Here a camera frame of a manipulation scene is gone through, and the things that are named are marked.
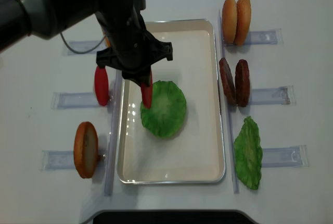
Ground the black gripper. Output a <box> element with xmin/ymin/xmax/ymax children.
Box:
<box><xmin>95</xmin><ymin>0</ymin><xmax>173</xmax><ymax>86</ymax></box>

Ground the red tomato slice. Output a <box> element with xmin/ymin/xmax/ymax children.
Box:
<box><xmin>140</xmin><ymin>73</ymin><xmax>152</xmax><ymax>109</ymax></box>
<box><xmin>94</xmin><ymin>66</ymin><xmax>110</xmax><ymax>106</ymax></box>

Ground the green lettuce leaf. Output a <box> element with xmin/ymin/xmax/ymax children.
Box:
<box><xmin>140</xmin><ymin>81</ymin><xmax>187</xmax><ymax>139</ymax></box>
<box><xmin>234</xmin><ymin>116</ymin><xmax>263</xmax><ymax>190</ymax></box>

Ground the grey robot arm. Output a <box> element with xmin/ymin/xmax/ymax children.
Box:
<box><xmin>1</xmin><ymin>0</ymin><xmax>173</xmax><ymax>85</ymax></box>

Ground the red tomato slice in rack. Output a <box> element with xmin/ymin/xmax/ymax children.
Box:
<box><xmin>94</xmin><ymin>66</ymin><xmax>110</xmax><ymax>106</ymax></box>

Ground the inner brown meat patty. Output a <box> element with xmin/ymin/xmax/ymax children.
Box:
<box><xmin>219</xmin><ymin>57</ymin><xmax>236</xmax><ymax>105</ymax></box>

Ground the brown meat patty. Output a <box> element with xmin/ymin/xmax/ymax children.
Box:
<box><xmin>219</xmin><ymin>57</ymin><xmax>236</xmax><ymax>105</ymax></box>
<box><xmin>235</xmin><ymin>59</ymin><xmax>250</xmax><ymax>107</ymax></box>

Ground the outer brown meat patty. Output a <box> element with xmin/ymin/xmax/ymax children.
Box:
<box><xmin>235</xmin><ymin>59</ymin><xmax>250</xmax><ymax>107</ymax></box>

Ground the green lettuce leaf in rack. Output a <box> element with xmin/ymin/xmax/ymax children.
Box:
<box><xmin>234</xmin><ymin>116</ymin><xmax>263</xmax><ymax>190</ymax></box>

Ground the clear long left guard strip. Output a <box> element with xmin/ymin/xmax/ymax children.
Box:
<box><xmin>104</xmin><ymin>71</ymin><xmax>122</xmax><ymax>197</ymax></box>

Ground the bun slice left rack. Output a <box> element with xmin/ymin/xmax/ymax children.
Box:
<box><xmin>73</xmin><ymin>121</ymin><xmax>98</xmax><ymax>179</ymax></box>

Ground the bun slice rack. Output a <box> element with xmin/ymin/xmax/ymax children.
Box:
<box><xmin>234</xmin><ymin>0</ymin><xmax>251</xmax><ymax>45</ymax></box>
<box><xmin>222</xmin><ymin>0</ymin><xmax>237</xmax><ymax>44</ymax></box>
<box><xmin>73</xmin><ymin>121</ymin><xmax>98</xmax><ymax>179</ymax></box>

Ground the inner bun slice right rack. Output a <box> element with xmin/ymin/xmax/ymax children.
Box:
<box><xmin>222</xmin><ymin>0</ymin><xmax>237</xmax><ymax>44</ymax></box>

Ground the outer bun slice right rack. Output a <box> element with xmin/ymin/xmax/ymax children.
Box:
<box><xmin>234</xmin><ymin>0</ymin><xmax>251</xmax><ymax>45</ymax></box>

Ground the white rectangular tray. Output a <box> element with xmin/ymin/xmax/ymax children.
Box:
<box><xmin>117</xmin><ymin>19</ymin><xmax>225</xmax><ymax>184</ymax></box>

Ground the black device at bottom edge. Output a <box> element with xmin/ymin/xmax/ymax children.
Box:
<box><xmin>84</xmin><ymin>210</ymin><xmax>256</xmax><ymax>223</ymax></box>

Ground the grey cable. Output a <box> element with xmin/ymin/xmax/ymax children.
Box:
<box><xmin>59</xmin><ymin>31</ymin><xmax>107</xmax><ymax>54</ymax></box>

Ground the clear tomato rack rail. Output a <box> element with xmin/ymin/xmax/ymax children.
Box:
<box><xmin>51</xmin><ymin>92</ymin><xmax>101</xmax><ymax>110</ymax></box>

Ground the clear left bun rack rail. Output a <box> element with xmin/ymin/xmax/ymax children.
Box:
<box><xmin>39</xmin><ymin>150</ymin><xmax>107</xmax><ymax>171</ymax></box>

